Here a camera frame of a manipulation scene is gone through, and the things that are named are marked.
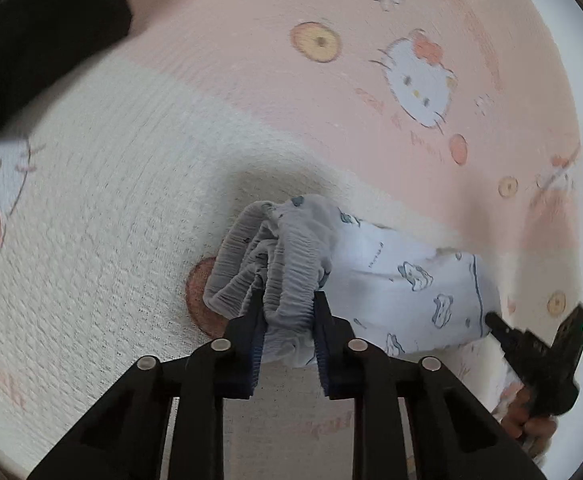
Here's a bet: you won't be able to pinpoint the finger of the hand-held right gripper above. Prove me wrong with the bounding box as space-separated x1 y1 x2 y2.
485 312 522 356

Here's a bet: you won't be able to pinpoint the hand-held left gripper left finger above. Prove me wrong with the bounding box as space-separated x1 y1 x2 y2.
26 288 268 480

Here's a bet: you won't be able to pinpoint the person's right hand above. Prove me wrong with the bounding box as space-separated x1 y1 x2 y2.
491 389 558 456

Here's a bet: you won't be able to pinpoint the pink and cream printed blanket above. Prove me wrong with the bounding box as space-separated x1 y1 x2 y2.
0 0 583 480

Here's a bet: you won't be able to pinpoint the black garment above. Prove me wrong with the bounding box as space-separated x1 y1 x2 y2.
0 0 134 142

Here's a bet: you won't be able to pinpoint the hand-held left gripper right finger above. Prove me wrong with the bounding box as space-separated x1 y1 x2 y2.
313 290 547 480

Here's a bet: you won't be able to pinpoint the white printed pajama pants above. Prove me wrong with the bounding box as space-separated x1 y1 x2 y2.
204 195 502 368

